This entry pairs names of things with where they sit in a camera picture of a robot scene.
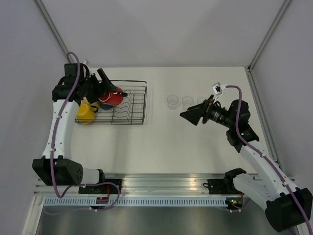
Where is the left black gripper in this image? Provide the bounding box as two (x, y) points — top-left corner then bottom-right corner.
(80, 69), (118, 105)

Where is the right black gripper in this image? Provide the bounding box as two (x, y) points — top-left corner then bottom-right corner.
(180, 94), (235, 129)

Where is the clear glass cup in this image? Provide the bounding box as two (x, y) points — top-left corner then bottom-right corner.
(167, 95), (179, 110)
(197, 97), (207, 104)
(182, 96), (194, 107)

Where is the red mug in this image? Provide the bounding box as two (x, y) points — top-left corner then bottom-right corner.
(98, 91), (128, 106)

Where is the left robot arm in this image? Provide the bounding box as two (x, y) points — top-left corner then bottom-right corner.
(32, 63), (120, 194)

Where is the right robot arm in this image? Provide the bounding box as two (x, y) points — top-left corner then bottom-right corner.
(180, 95), (313, 234)

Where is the blue mug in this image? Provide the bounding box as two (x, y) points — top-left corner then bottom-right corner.
(100, 104), (112, 110)

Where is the pale yellow mug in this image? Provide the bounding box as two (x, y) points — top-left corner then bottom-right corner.
(90, 101), (100, 113)

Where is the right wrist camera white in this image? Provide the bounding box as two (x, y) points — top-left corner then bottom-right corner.
(212, 82), (226, 101)

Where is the black wire dish rack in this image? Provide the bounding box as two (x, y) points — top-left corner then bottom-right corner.
(74, 79), (148, 126)

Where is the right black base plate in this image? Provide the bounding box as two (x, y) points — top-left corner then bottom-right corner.
(207, 179), (236, 195)

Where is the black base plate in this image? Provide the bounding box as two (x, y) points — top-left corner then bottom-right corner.
(207, 179), (236, 195)
(78, 179), (122, 195)

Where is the left aluminium frame post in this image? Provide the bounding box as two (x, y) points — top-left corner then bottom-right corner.
(33, 0), (75, 63)

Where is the aluminium frame post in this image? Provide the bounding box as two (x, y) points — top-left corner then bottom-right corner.
(246, 0), (293, 73)
(33, 0), (75, 63)

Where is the white slotted cable duct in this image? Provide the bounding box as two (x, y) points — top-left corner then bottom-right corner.
(44, 196), (227, 207)

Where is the aluminium front rail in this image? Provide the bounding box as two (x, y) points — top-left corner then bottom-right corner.
(34, 172), (301, 196)

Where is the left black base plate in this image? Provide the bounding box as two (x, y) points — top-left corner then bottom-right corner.
(78, 179), (122, 195)

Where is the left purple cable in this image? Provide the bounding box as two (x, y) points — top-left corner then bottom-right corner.
(44, 51), (120, 216)

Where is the right aluminium frame post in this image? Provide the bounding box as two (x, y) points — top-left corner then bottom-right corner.
(246, 0), (293, 73)

